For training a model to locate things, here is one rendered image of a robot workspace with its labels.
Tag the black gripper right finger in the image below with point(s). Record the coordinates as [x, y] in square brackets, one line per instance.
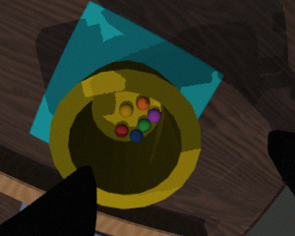
[281, 149]

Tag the dark red marble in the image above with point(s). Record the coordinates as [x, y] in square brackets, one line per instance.
[121, 131]

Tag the purple marble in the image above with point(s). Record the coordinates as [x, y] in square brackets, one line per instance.
[154, 115]

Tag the yellow cup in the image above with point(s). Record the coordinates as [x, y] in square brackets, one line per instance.
[127, 174]

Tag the blue marble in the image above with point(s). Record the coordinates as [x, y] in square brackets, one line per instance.
[136, 136]

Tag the orange marble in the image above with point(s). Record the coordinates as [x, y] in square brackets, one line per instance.
[143, 103]

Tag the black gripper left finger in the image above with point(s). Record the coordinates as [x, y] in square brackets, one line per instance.
[68, 209]

